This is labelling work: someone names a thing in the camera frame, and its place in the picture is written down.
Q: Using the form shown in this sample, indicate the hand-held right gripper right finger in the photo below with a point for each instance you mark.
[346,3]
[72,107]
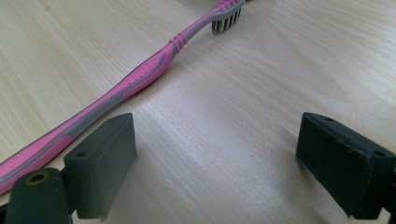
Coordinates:
[342,161]

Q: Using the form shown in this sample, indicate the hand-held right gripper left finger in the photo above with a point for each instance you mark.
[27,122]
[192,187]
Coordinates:
[99,168]

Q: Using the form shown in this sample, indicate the pink and grey toothbrush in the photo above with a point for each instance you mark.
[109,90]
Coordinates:
[137,77]

